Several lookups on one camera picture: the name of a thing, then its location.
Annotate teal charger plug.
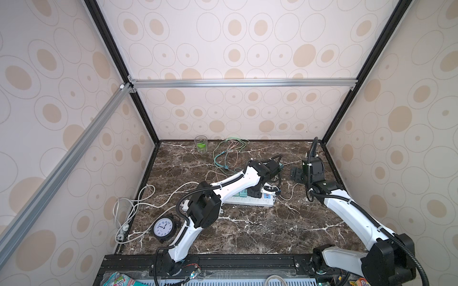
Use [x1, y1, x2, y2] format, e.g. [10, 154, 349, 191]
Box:
[239, 189, 248, 198]

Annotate green snack bag left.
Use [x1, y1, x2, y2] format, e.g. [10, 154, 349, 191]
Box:
[103, 272, 146, 286]

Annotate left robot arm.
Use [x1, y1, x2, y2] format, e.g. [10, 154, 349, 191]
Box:
[153, 154, 283, 275]

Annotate black alarm clock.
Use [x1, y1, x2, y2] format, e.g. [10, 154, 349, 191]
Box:
[149, 214, 181, 243]

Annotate glass cup with green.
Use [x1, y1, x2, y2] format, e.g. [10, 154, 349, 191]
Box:
[194, 135, 208, 153]

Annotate pink charging cable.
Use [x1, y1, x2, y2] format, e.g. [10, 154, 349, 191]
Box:
[203, 140, 248, 183]

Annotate multicolour white power strip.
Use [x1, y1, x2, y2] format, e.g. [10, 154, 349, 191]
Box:
[224, 193, 274, 207]

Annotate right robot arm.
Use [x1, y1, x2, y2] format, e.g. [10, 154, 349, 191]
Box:
[291, 138, 429, 286]

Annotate white usb cable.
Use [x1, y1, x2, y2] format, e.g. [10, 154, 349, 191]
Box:
[277, 180, 298, 201]

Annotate teal multi-head cable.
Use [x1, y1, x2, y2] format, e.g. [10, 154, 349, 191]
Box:
[212, 149, 231, 170]

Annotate white power strip cords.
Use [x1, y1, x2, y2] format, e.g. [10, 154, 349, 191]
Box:
[112, 180, 199, 244]

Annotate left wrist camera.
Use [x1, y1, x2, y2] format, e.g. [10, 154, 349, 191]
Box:
[262, 183, 280, 195]

